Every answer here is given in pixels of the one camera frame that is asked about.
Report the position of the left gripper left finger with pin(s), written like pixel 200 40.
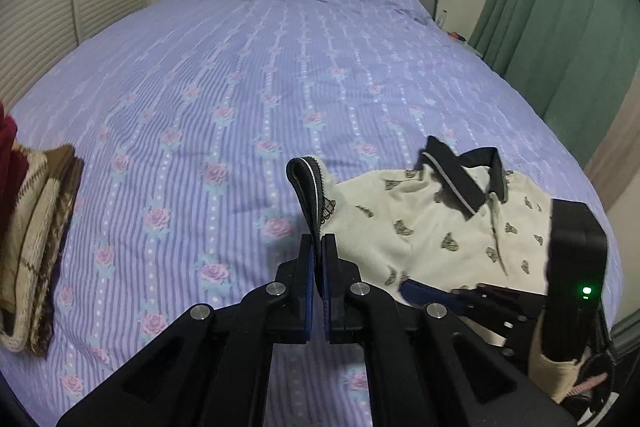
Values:
pixel 303 290

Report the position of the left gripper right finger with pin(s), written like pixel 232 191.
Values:
pixel 333 288

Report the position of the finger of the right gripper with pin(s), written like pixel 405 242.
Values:
pixel 421 295

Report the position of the cream bear-print polo shirt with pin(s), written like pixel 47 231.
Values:
pixel 449 222

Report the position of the right hand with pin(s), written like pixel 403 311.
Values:
pixel 559 379

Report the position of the beige curtain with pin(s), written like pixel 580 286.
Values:
pixel 615 163

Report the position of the purple floral striped bedspread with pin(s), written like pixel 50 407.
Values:
pixel 186 113

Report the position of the white bedside table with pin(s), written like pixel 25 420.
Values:
pixel 468 45

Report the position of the green curtain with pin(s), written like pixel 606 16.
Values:
pixel 572 60

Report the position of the beige plaid folded blanket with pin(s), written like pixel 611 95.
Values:
pixel 32 245

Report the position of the clear plastic bottle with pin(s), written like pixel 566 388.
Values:
pixel 442 18

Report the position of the red folded cloth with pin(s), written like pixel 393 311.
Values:
pixel 13 169

